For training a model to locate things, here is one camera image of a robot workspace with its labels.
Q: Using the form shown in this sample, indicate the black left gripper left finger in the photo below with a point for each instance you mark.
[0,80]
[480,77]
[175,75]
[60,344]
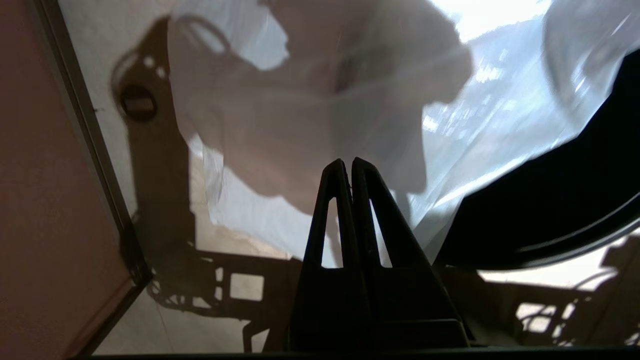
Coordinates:
[330,310]

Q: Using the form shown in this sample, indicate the black round trash bin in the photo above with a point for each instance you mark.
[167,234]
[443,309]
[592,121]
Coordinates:
[550,210]

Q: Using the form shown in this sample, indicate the white trash bag red trim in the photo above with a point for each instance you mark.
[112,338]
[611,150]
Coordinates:
[300,125]

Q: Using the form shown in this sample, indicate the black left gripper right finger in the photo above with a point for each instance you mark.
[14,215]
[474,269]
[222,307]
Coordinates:
[410,310]

